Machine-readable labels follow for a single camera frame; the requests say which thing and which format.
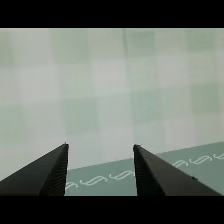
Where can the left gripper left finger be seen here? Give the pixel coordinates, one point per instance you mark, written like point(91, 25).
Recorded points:
point(40, 175)

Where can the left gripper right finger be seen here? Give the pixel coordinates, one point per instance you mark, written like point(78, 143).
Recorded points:
point(156, 178)

